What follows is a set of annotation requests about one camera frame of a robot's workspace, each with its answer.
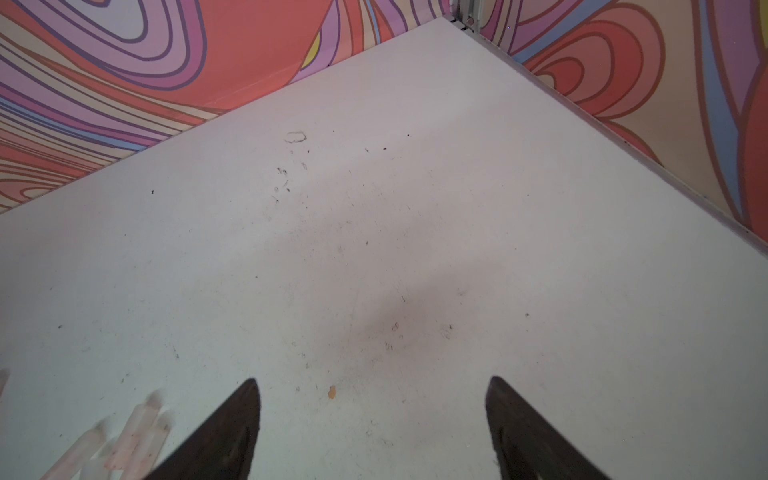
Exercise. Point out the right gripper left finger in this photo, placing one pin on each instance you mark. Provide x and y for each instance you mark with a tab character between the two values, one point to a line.
223	446

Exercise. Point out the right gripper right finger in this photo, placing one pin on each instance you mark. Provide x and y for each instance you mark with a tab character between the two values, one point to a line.
527	446

